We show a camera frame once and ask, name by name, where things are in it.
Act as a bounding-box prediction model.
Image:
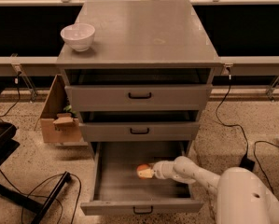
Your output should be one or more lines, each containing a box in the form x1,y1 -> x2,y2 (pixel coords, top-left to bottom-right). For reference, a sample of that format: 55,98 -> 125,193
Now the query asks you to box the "black hanging cable left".
0,71 -> 23,120

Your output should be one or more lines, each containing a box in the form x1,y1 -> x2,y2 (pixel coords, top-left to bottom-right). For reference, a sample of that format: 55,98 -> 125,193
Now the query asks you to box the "grey top drawer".
65,85 -> 212,111

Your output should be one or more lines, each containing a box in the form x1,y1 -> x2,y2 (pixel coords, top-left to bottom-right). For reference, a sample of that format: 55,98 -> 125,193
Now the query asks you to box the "black chair base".
0,87 -> 73,224

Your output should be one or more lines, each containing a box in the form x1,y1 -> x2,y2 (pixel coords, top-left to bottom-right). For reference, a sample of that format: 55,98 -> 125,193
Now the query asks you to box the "orange fruit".
136,164 -> 151,175

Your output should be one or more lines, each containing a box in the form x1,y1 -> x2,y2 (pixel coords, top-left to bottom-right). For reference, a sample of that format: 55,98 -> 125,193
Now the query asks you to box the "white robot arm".
136,156 -> 279,224

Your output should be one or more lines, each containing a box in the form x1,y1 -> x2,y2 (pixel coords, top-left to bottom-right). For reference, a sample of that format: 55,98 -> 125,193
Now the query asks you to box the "grey middle drawer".
79,122 -> 200,142

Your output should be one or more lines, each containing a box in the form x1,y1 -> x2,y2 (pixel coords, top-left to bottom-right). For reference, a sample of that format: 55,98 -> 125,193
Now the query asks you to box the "grey open bottom drawer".
81,141 -> 202,216

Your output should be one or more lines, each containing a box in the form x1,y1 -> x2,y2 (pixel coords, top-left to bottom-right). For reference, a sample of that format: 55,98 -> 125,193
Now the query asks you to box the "grey metal railing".
0,0 -> 279,102

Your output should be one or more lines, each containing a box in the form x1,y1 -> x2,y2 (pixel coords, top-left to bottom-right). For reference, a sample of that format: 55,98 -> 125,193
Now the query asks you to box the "black floor cable left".
0,166 -> 83,224

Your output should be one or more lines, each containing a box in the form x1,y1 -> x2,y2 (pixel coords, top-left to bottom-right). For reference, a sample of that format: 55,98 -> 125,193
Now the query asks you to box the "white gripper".
138,161 -> 176,179

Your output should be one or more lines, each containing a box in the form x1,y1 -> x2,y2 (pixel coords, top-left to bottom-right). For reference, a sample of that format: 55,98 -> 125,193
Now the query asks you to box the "grey drawer cabinet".
55,0 -> 223,161

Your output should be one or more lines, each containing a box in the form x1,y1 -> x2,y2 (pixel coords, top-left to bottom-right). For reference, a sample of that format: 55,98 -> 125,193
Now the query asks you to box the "cardboard box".
40,75 -> 82,143

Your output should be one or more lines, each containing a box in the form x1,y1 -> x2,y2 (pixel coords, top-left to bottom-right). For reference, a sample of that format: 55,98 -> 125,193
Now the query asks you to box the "white ceramic bowl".
61,23 -> 95,51

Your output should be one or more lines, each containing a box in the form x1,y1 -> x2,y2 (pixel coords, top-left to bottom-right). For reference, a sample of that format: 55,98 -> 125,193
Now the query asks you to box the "black floor cable right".
253,140 -> 279,195

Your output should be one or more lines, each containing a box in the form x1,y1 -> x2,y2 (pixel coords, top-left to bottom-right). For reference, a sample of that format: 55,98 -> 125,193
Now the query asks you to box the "black power adapter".
239,155 -> 255,172

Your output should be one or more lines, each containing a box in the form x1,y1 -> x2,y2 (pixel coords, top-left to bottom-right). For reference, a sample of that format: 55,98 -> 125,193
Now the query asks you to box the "black adapter cable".
215,74 -> 250,158

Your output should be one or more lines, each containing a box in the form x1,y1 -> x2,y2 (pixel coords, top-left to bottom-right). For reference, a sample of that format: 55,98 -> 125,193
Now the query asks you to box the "black floor cable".
0,166 -> 83,224
253,140 -> 279,195

